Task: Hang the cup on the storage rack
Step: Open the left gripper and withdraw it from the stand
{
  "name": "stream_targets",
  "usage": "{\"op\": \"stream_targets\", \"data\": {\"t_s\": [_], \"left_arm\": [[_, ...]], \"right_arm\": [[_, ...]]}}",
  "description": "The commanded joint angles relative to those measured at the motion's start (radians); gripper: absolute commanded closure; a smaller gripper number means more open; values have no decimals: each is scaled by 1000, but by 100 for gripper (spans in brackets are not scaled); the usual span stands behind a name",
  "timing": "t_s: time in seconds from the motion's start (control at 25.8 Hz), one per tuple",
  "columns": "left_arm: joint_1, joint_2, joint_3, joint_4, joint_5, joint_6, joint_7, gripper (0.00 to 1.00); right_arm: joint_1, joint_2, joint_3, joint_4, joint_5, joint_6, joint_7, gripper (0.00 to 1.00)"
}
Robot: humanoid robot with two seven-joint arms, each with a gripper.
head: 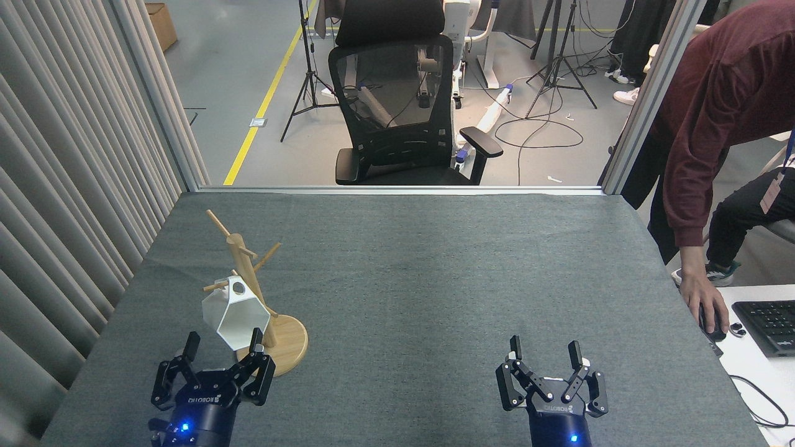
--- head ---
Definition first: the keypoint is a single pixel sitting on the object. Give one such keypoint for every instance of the white name badge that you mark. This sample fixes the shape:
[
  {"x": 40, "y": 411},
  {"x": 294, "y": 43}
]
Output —
[{"x": 772, "y": 194}]

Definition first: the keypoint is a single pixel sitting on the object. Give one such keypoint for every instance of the seated person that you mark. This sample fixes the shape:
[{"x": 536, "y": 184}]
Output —
[{"x": 745, "y": 217}]

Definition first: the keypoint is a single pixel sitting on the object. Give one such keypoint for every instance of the black computer mouse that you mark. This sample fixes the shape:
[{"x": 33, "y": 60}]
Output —
[{"x": 715, "y": 333}]

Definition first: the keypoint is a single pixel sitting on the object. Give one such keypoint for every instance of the black keyboard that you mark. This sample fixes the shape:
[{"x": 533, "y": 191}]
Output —
[{"x": 770, "y": 326}]

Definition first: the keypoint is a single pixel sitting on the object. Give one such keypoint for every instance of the grey pleated curtain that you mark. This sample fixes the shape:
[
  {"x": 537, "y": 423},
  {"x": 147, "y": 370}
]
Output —
[{"x": 62, "y": 155}]

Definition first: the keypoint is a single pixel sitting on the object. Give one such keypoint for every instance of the black mesh office chair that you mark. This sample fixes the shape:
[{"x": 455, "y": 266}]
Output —
[{"x": 391, "y": 146}]

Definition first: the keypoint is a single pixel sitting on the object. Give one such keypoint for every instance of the background person white shoes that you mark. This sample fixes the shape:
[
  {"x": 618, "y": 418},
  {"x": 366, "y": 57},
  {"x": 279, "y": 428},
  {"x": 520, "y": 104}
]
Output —
[{"x": 640, "y": 37}]

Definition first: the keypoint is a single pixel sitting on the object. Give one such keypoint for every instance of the small black earbuds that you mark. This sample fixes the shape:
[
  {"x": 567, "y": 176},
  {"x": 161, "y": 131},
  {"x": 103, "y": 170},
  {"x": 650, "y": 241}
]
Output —
[{"x": 738, "y": 329}]

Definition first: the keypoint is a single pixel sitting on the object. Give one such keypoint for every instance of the black tripod stand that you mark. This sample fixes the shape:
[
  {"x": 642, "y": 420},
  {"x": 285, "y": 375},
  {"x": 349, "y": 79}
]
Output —
[
  {"x": 561, "y": 62},
  {"x": 307, "y": 37}
]

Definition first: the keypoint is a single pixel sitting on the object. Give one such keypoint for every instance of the cardboard box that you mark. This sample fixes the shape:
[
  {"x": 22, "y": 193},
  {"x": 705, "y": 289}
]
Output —
[{"x": 161, "y": 25}]

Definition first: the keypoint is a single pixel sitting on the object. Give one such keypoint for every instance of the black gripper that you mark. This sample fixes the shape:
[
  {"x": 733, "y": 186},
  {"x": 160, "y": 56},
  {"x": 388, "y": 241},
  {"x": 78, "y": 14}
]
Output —
[
  {"x": 205, "y": 422},
  {"x": 559, "y": 425}
]

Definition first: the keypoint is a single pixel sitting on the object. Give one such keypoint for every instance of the grey hanging cloth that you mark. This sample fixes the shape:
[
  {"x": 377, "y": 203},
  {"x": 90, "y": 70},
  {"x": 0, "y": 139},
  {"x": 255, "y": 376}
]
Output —
[{"x": 323, "y": 18}]

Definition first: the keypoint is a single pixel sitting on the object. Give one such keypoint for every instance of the standing person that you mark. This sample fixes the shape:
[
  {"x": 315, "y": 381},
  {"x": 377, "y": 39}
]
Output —
[{"x": 720, "y": 93}]

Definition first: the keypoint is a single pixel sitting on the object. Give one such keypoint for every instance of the white hexagonal cup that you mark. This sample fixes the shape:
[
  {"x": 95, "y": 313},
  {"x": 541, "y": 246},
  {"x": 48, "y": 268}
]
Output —
[{"x": 239, "y": 316}]

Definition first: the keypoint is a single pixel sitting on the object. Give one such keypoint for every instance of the grey table cloth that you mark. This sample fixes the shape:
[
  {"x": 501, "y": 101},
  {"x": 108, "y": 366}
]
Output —
[{"x": 435, "y": 279}]

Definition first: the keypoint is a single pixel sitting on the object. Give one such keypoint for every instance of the white desk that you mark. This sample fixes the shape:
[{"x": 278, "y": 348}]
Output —
[{"x": 745, "y": 403}]

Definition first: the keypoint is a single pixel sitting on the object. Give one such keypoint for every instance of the person's right hand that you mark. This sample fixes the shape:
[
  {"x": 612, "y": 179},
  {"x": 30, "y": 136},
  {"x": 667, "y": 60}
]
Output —
[{"x": 705, "y": 298}]

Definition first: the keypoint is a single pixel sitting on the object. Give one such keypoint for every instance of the wooden cup rack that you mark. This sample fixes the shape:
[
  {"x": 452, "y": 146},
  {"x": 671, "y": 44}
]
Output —
[{"x": 289, "y": 347}]

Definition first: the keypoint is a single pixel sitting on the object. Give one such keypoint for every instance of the silver floor outlet plate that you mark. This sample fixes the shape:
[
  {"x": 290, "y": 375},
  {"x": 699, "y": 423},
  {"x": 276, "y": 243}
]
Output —
[{"x": 258, "y": 122}]

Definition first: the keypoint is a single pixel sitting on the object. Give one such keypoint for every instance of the white wheeled stand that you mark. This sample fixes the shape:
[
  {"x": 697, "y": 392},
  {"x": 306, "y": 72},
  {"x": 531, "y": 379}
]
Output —
[{"x": 459, "y": 15}]

